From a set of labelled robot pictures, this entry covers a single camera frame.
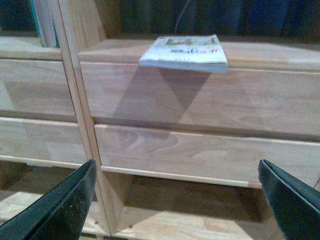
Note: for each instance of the wooden bookshelf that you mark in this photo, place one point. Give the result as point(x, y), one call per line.
point(177, 151)

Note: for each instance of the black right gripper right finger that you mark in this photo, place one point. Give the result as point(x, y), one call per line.
point(295, 205)

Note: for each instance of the white paperback book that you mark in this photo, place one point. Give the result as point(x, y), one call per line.
point(191, 53)

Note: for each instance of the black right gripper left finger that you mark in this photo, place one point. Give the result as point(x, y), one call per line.
point(60, 214)

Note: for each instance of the teal hardcover book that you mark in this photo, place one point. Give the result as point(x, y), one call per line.
point(44, 23)

